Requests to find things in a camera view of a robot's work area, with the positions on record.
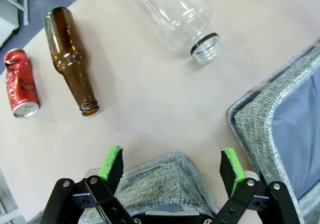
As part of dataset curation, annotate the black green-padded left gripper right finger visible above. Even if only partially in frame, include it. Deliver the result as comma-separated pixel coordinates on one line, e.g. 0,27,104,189
211,147,302,224

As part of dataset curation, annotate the brown glass bottle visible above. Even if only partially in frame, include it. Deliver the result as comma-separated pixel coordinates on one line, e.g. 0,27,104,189
44,7,100,117

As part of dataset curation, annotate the grey basket labelled plastic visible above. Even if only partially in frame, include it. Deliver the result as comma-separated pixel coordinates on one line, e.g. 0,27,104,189
227,37,320,224

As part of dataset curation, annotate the white cabinet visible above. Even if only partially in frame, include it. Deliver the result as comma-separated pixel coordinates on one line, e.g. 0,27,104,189
0,0,30,49

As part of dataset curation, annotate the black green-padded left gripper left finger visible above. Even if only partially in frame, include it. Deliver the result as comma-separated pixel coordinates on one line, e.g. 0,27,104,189
42,145,137,224

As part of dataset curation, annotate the crushed red can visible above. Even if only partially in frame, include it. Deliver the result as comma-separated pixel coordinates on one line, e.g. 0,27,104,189
4,49,40,118

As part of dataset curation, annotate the clear plastic bottle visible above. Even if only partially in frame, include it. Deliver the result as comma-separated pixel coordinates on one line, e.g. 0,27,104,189
129,0,223,65

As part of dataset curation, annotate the grey basket labelled bottle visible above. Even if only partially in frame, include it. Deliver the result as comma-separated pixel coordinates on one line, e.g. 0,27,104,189
26,152,218,224

